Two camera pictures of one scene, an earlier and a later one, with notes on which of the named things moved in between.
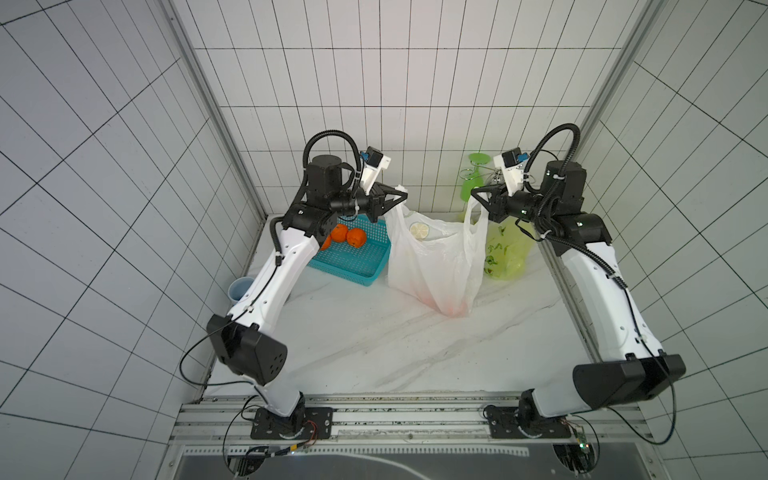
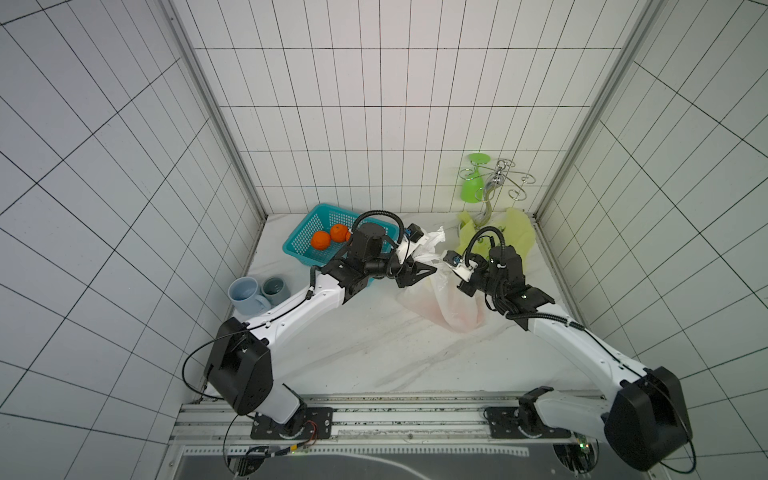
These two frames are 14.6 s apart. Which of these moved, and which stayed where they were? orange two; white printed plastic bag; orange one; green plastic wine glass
Moved: white printed plastic bag
Stayed: orange one; green plastic wine glass; orange two
